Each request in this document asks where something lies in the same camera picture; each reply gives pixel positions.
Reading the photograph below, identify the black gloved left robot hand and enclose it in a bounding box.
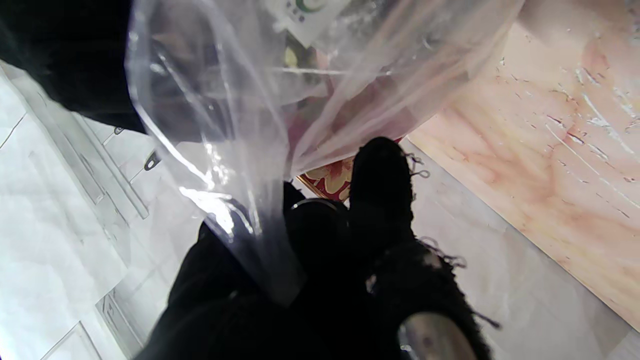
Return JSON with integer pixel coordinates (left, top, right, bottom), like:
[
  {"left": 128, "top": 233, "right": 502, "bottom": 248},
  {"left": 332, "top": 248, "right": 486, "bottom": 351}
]
[{"left": 135, "top": 137, "right": 493, "bottom": 360}]

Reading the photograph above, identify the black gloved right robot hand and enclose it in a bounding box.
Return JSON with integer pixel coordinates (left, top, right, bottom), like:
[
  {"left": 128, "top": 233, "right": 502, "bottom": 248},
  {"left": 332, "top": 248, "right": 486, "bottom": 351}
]
[{"left": 0, "top": 0, "right": 147, "bottom": 135}]

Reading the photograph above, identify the red floral tea tin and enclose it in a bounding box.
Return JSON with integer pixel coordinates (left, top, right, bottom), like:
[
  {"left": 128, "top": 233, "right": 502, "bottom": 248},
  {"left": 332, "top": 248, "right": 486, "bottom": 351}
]
[{"left": 287, "top": 45, "right": 418, "bottom": 202}]

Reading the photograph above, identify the clear plastic tea bag pouch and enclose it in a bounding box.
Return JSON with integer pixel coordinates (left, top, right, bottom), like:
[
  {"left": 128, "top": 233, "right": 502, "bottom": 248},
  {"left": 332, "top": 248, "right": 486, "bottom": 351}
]
[{"left": 125, "top": 0, "right": 526, "bottom": 306}]

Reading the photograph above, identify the pyramid tea bag with tag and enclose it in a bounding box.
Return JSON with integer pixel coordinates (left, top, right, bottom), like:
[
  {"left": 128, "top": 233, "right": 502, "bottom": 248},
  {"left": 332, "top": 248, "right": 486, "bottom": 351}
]
[{"left": 265, "top": 0, "right": 351, "bottom": 68}]

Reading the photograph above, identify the white printed backdrop cloth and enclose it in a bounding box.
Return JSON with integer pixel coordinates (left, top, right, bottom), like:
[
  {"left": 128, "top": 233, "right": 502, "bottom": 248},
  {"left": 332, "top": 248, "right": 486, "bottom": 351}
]
[{"left": 0, "top": 57, "right": 640, "bottom": 360}]

